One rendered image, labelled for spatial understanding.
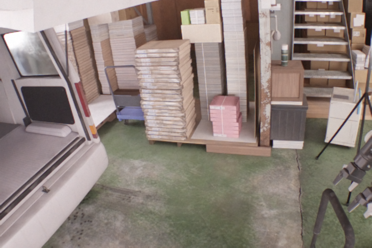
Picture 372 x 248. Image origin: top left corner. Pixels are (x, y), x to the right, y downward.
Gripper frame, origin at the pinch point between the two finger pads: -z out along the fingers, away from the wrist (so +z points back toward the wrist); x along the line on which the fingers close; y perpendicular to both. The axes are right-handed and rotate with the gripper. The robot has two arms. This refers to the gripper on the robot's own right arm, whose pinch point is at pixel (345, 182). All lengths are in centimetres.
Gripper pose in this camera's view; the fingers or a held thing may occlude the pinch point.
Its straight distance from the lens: 140.7
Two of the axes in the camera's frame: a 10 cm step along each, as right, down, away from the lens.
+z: 4.0, -8.2, -4.1
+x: -9.1, -3.9, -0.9
